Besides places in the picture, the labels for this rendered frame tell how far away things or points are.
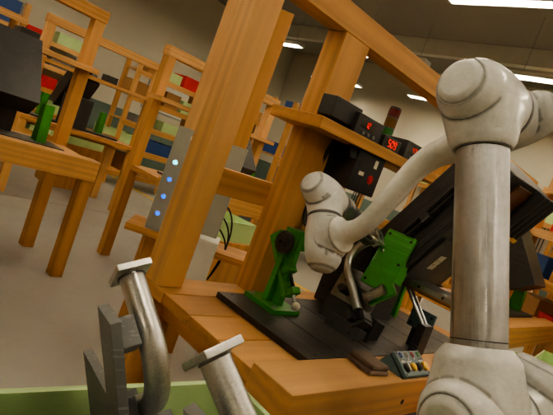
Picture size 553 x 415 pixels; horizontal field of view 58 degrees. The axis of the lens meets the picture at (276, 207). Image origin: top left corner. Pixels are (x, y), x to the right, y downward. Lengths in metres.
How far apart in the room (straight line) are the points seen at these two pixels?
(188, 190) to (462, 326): 0.87
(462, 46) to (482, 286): 9.28
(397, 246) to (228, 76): 0.79
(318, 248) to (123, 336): 0.87
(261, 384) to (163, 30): 11.73
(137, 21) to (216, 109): 10.84
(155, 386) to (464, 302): 0.58
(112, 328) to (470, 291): 0.64
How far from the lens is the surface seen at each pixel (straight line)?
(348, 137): 1.69
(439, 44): 10.35
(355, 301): 1.69
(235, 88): 1.50
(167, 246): 1.53
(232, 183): 1.67
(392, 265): 1.72
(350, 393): 1.31
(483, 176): 1.00
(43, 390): 0.77
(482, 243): 0.97
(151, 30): 12.45
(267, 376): 1.18
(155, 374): 0.59
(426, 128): 12.20
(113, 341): 0.56
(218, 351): 0.44
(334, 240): 1.34
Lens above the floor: 1.35
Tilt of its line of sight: 5 degrees down
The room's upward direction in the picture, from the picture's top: 20 degrees clockwise
